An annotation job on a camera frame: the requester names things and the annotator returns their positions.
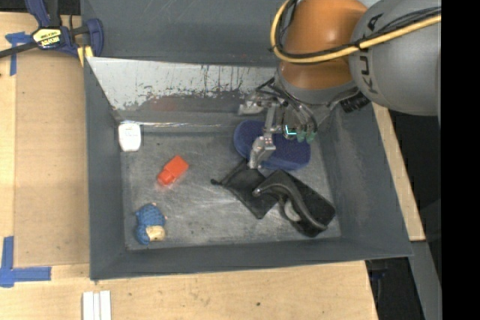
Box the red-orange toy block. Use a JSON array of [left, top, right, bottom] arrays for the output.
[[156, 154, 190, 188]]

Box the brown cardboard board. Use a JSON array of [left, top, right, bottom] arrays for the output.
[[13, 55, 92, 269]]

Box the blue oval slipper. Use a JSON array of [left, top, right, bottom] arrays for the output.
[[232, 119, 312, 172]]

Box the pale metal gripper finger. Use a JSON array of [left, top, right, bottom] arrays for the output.
[[247, 136, 266, 170], [259, 136, 278, 163]]

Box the grey metal bin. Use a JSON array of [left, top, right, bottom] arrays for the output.
[[78, 0, 414, 281]]

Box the blue knitted toy animal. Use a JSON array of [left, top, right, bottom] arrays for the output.
[[133, 202, 167, 246]]

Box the black flat plate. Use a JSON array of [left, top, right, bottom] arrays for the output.
[[210, 159, 281, 220]]

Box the black handled tool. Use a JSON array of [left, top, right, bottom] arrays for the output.
[[251, 169, 337, 238]]

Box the white small box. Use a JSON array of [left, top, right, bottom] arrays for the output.
[[117, 121, 144, 153]]

